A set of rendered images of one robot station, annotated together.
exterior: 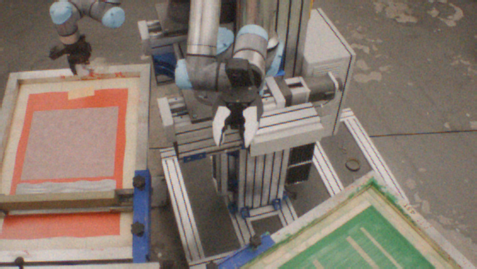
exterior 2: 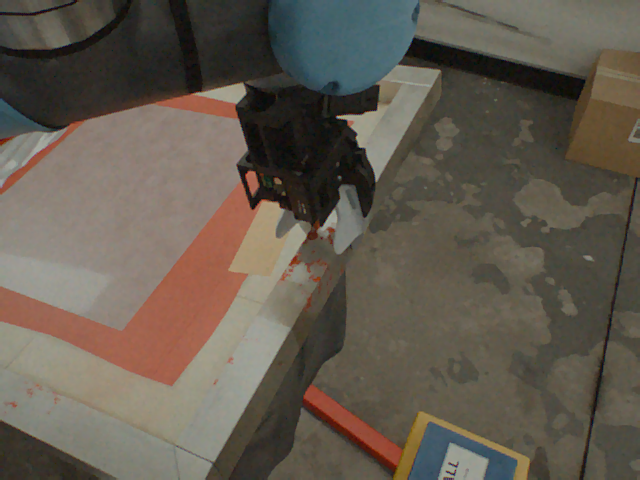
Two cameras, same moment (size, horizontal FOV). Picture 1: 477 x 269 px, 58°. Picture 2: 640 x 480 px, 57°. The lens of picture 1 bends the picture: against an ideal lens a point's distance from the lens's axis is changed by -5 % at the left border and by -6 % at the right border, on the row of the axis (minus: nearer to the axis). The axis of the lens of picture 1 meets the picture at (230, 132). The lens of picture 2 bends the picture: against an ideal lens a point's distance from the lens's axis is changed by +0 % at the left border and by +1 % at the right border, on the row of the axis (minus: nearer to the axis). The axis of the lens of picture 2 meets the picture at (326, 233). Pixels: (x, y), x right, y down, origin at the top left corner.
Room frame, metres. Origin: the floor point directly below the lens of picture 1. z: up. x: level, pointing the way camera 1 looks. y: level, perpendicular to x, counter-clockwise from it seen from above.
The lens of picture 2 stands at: (1.54, 0.27, 1.61)
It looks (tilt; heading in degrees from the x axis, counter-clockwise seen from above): 50 degrees down; 119
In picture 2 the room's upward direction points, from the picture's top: straight up
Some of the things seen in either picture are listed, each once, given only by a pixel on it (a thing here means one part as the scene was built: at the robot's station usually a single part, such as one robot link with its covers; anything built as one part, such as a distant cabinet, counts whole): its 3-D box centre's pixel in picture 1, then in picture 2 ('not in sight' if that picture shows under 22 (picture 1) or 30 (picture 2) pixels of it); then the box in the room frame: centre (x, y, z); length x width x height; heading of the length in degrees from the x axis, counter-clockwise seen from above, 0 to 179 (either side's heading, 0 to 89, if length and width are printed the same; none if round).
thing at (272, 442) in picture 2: not in sight; (289, 380); (1.28, 0.60, 0.74); 0.45 x 0.03 x 0.43; 94
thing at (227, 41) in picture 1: (216, 52); not in sight; (1.12, 0.04, 1.42); 0.13 x 0.12 x 0.14; 82
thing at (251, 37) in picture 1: (250, 49); not in sight; (0.84, -0.05, 1.65); 0.11 x 0.08 x 0.09; 172
